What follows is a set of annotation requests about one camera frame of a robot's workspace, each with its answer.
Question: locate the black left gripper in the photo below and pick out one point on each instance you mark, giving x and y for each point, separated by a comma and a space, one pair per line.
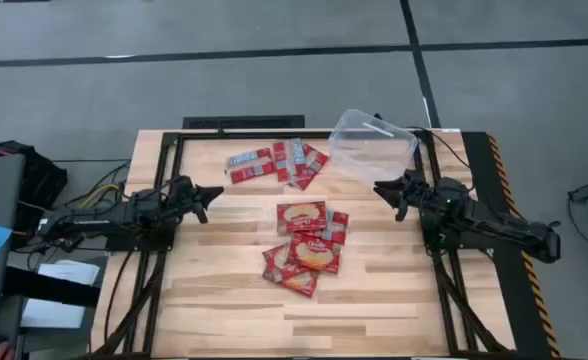
181, 195

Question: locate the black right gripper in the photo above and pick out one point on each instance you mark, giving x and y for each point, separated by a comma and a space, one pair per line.
419, 192

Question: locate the red popcorn bag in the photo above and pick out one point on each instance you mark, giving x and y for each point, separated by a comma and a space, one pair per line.
315, 165
274, 260
280, 165
301, 216
301, 284
250, 167
315, 253
298, 152
338, 225

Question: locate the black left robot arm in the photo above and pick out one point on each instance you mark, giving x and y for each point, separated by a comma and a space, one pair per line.
99, 217

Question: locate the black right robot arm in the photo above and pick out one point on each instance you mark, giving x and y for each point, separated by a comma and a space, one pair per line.
494, 222

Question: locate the clear plastic container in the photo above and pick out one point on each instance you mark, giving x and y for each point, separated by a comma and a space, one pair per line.
371, 147

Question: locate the black mat with hazard stripe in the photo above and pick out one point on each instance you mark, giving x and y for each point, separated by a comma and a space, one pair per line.
481, 160

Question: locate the white paper sheet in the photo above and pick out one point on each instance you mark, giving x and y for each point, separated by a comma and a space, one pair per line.
51, 314
69, 272

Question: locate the black fabric bag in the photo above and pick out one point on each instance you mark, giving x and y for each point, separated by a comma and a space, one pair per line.
44, 180

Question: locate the black aluminium table frame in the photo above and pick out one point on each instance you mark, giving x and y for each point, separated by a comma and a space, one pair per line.
294, 135

